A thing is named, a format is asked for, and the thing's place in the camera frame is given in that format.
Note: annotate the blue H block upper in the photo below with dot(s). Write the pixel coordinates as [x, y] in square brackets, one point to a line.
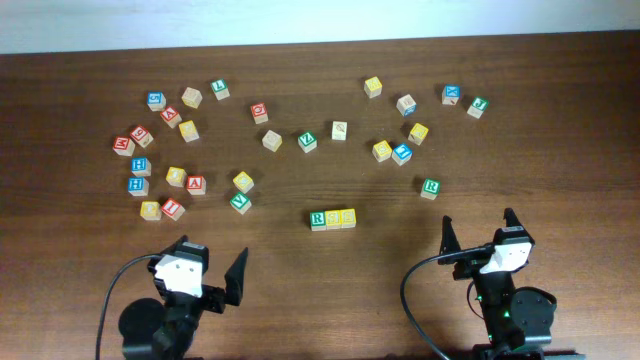
[141, 167]

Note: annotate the green L block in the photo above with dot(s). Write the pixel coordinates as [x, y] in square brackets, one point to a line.
[220, 89]

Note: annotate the green Z block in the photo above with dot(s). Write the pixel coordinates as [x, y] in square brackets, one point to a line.
[307, 142]

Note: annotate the yellow block upper left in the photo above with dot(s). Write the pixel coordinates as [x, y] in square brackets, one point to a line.
[189, 131]

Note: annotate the plain wood block picture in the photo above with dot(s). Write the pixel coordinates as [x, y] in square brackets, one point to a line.
[339, 130]

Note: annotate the plain wood block centre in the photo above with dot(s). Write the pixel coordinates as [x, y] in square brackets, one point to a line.
[272, 141]

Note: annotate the yellow Q block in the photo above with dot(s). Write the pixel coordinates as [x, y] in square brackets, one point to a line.
[243, 182]

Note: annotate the blue S block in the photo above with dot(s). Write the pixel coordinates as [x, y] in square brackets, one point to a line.
[156, 101]

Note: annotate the blue H block lower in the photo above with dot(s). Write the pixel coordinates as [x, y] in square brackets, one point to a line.
[138, 186]

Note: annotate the yellow E block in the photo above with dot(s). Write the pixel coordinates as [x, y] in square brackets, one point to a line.
[382, 151]

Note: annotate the green r block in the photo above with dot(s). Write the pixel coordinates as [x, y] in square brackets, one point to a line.
[430, 189]
[318, 221]

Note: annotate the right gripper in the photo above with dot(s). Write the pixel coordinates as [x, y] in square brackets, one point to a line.
[466, 267]

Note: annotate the wood block blue D side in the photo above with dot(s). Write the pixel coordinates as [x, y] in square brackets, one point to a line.
[406, 105]

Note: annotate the yellow C block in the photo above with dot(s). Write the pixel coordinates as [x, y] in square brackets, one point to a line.
[150, 211]

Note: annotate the red G block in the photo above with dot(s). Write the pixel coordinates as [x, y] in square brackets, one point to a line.
[259, 113]

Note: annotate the red I block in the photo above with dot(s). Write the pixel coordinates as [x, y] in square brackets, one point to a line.
[173, 209]

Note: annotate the yellow O block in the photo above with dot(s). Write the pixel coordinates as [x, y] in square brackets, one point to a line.
[176, 177]

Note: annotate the yellow block top right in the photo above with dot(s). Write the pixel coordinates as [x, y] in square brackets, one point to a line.
[373, 87]

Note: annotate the green V block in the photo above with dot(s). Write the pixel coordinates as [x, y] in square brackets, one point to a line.
[240, 202]

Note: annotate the red 9 block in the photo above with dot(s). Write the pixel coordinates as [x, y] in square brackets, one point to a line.
[141, 136]

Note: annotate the blue L block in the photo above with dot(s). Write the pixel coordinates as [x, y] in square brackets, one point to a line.
[402, 154]

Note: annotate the red M block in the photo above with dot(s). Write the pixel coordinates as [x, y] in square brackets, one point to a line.
[124, 146]

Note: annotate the plain wood yellow-sided block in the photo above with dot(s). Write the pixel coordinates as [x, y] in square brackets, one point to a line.
[192, 97]

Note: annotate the red a block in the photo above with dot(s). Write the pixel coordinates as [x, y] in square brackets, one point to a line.
[171, 116]
[196, 185]

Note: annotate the green J block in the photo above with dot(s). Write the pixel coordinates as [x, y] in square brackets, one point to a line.
[478, 107]

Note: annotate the blue X block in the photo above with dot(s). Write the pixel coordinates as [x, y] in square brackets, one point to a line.
[451, 94]

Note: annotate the red A block upper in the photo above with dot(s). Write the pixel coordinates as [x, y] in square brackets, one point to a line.
[171, 116]

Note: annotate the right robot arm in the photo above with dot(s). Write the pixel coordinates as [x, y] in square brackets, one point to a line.
[518, 320]

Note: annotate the blue h block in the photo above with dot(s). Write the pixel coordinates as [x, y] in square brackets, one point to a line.
[138, 186]
[141, 167]

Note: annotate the red A block lower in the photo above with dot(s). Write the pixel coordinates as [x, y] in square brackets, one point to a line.
[196, 185]

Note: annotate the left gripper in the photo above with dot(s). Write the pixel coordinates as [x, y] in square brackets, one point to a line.
[215, 299]

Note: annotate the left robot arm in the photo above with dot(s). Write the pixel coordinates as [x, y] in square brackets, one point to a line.
[165, 328]

